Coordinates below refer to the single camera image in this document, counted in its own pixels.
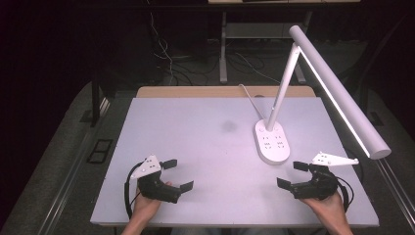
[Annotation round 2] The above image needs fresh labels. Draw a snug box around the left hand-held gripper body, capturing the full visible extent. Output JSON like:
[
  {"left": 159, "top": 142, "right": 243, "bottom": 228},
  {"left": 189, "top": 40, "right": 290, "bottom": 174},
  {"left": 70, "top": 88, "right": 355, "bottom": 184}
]
[{"left": 129, "top": 154, "right": 183, "bottom": 205}]

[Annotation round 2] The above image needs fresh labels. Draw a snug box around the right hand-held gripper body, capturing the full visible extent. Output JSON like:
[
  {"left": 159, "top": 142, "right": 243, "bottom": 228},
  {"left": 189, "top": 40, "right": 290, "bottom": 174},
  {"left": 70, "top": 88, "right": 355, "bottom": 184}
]
[{"left": 291, "top": 151, "right": 360, "bottom": 201}]

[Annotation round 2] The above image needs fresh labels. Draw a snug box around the person's left hand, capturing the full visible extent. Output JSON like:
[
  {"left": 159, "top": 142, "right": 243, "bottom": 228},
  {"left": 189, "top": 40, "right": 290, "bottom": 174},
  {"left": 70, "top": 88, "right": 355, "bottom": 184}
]
[{"left": 132, "top": 181, "right": 173, "bottom": 223}]

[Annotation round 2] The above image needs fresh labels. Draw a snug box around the person's right hand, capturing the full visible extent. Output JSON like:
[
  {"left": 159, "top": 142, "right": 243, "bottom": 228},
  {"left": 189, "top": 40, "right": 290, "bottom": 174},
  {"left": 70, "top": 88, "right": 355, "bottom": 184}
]
[{"left": 300, "top": 191, "right": 348, "bottom": 227}]

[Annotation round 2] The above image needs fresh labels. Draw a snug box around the white desk lamp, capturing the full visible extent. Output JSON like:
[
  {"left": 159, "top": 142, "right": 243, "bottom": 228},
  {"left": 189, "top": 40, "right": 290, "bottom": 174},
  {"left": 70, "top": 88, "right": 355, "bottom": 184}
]
[{"left": 254, "top": 24, "right": 392, "bottom": 166}]

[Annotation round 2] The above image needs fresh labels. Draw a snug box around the black metal stand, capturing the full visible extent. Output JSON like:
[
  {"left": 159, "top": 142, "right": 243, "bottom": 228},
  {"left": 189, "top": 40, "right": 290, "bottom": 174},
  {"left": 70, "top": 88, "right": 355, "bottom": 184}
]
[{"left": 79, "top": 72, "right": 111, "bottom": 128}]

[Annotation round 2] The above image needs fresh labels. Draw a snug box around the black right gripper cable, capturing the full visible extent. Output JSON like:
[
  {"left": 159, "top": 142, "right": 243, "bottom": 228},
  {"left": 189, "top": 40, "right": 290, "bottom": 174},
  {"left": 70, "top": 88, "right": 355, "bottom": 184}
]
[{"left": 335, "top": 175, "right": 355, "bottom": 213}]

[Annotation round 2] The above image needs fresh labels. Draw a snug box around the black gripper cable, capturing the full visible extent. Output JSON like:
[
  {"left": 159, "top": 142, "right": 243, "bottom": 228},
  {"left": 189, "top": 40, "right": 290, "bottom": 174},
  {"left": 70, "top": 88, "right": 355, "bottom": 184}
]
[
  {"left": 335, "top": 175, "right": 355, "bottom": 213},
  {"left": 122, "top": 162, "right": 145, "bottom": 220}
]

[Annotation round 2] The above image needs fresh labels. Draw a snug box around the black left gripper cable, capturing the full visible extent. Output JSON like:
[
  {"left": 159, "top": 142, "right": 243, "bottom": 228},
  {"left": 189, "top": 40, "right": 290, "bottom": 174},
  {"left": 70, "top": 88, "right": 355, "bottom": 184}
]
[{"left": 122, "top": 162, "right": 145, "bottom": 220}]

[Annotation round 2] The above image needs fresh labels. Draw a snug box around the black floor socket frame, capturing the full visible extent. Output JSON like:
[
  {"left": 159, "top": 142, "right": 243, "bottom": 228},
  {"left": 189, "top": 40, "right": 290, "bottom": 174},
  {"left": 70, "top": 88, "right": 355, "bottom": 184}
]
[{"left": 86, "top": 138, "right": 115, "bottom": 165}]

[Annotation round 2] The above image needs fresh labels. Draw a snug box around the aluminium floor rail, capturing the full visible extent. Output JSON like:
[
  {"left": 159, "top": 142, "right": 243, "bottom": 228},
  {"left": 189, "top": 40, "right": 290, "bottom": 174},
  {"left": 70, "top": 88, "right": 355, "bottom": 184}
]
[
  {"left": 374, "top": 158, "right": 415, "bottom": 233},
  {"left": 36, "top": 97, "right": 112, "bottom": 235}
]

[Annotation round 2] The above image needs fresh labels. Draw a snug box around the white lamp cable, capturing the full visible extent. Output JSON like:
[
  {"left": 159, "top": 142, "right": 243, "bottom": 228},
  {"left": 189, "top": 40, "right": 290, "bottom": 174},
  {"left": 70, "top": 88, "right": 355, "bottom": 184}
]
[{"left": 238, "top": 83, "right": 266, "bottom": 121}]

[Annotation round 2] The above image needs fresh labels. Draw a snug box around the tangle of floor cables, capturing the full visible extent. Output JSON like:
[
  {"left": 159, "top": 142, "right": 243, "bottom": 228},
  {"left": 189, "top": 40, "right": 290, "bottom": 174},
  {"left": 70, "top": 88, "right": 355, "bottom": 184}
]
[{"left": 145, "top": 0, "right": 282, "bottom": 86}]

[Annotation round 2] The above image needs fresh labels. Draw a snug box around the grey metal desk frame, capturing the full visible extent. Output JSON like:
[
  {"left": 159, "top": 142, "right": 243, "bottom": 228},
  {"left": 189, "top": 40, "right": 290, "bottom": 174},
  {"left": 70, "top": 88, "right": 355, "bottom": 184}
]
[{"left": 218, "top": 11, "right": 313, "bottom": 85}]

